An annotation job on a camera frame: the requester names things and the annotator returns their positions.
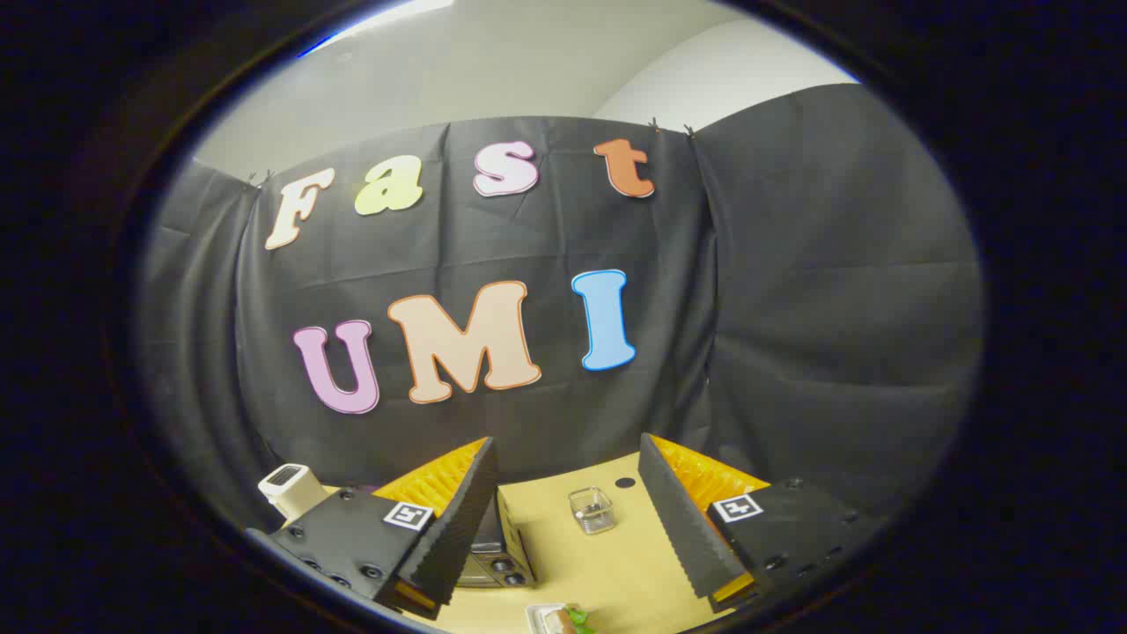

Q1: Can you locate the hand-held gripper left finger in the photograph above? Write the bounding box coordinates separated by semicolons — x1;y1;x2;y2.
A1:
247;436;499;622

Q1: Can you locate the black toaster oven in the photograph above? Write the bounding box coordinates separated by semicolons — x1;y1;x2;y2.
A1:
456;489;538;589

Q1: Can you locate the black backdrop cloth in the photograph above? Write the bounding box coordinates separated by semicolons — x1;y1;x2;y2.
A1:
136;84;985;529

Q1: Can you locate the clear glass jar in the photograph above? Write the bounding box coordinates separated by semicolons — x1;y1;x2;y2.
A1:
568;487;617;535

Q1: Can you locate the white bread toaster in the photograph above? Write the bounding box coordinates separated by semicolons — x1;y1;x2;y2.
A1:
258;463;332;521

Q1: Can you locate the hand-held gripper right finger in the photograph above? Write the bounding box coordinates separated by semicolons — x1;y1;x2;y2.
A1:
637;432;890;615

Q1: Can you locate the lettuce sandwich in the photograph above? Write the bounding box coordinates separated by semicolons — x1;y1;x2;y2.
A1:
543;604;600;634

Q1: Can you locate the white rectangular plate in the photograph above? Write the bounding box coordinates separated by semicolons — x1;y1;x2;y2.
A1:
526;603;600;634

